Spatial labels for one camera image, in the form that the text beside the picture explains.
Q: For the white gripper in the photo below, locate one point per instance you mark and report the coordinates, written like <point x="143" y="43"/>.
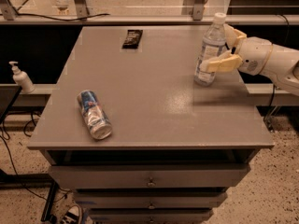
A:
<point x="253" y="56"/>

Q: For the clear blue-label plastic bottle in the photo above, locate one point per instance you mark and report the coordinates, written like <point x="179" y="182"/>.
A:
<point x="213" y="45"/>

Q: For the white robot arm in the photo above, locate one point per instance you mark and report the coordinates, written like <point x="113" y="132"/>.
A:
<point x="282" y="68"/>

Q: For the white pump dispenser bottle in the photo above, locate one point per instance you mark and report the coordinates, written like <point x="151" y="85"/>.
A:
<point x="21" y="78"/>

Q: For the black snack packet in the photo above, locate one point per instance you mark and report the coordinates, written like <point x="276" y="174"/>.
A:
<point x="132" y="39"/>

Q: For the top grey drawer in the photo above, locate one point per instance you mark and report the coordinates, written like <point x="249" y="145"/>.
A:
<point x="148" y="176"/>

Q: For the grey drawer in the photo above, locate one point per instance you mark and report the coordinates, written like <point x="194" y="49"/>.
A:
<point x="149" y="216"/>
<point x="150" y="200"/>
<point x="148" y="176"/>

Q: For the grey drawer cabinet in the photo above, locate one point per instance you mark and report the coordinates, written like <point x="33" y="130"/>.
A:
<point x="159" y="116"/>

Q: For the blue silver drink can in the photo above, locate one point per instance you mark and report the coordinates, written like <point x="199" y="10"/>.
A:
<point x="94" y="116"/>

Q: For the middle grey drawer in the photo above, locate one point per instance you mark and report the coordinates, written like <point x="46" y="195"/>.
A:
<point x="150" y="200"/>

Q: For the bottom grey drawer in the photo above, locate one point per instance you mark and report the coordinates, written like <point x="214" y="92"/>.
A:
<point x="149" y="216"/>

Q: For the black and white sneaker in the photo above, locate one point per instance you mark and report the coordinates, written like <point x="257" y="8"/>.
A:
<point x="73" y="215"/>

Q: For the metal rail frame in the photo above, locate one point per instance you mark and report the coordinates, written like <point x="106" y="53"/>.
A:
<point x="150" y="11"/>

